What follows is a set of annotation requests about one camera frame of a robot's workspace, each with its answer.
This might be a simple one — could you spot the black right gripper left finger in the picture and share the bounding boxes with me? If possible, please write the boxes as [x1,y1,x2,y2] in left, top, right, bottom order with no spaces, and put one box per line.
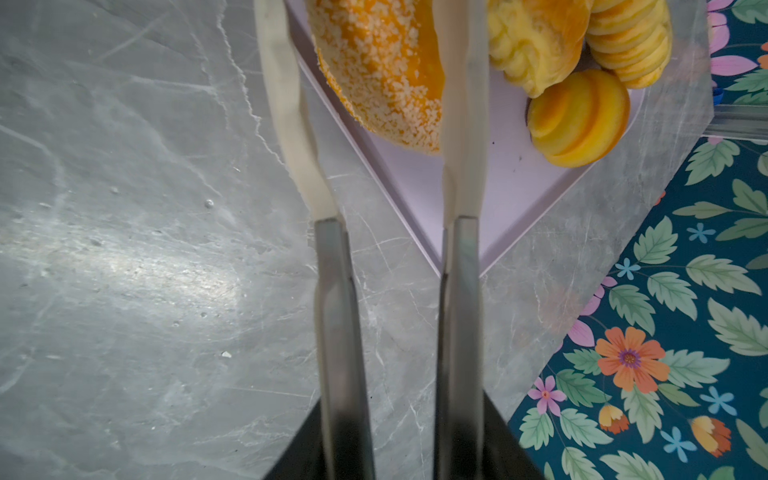
[264,402,327,480]

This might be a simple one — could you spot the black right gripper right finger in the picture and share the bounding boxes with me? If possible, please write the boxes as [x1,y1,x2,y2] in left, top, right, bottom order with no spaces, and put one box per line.
[481,392,543,480]

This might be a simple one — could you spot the steel tongs with beige tips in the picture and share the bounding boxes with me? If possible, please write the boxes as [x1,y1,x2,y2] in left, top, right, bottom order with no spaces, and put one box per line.
[254,1,484,479]

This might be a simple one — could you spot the sesame coated bread roll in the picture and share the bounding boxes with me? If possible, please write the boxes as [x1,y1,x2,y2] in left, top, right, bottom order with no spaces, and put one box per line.
[305,0,444,155]

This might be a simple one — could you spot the golden glazed bread loaf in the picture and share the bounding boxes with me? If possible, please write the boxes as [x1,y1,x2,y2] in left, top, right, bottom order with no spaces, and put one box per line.
[486,0,593,98]

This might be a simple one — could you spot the long ridged baguette bread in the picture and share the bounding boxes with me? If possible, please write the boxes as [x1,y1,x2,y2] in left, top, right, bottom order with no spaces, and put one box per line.
[586,0,673,90]

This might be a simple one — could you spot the small yellow striped bun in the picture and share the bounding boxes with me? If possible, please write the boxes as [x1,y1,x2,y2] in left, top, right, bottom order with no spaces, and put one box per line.
[527,69,631,168]

